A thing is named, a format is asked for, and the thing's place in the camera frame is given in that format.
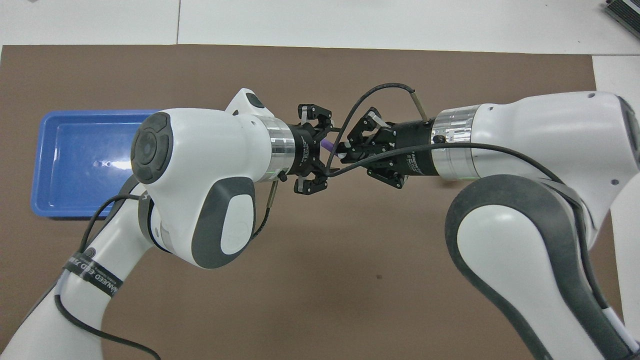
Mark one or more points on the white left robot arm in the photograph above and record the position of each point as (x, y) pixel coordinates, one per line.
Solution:
(210, 165)

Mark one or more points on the blue plastic tray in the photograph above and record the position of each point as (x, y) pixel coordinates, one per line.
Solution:
(85, 170)

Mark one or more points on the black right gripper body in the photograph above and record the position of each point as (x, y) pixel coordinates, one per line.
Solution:
(410, 157)

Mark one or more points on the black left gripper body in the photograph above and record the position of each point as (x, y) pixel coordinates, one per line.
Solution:
(307, 152)

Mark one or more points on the purple pen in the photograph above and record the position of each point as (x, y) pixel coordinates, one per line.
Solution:
(327, 146)

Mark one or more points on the grey ribbed device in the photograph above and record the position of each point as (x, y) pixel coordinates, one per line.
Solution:
(625, 12)

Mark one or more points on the brown table mat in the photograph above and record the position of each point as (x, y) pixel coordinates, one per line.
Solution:
(350, 280)

